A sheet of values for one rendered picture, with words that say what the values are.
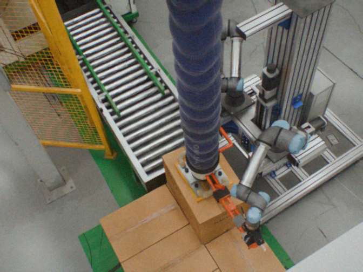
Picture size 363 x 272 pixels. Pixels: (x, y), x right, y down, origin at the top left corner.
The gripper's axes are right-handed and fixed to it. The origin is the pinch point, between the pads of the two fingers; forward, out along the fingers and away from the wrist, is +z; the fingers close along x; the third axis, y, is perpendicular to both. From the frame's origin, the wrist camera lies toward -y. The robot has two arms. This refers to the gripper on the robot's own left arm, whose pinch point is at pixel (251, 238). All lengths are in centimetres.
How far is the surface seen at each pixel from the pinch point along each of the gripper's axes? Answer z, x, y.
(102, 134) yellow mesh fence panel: 66, 47, 169
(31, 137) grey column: 20, 102, 162
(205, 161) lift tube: -22, 3, 51
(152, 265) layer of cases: 53, 60, 33
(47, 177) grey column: 81, 109, 161
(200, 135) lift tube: -55, 6, 50
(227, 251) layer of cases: 53, 7, 15
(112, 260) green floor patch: 107, 88, 72
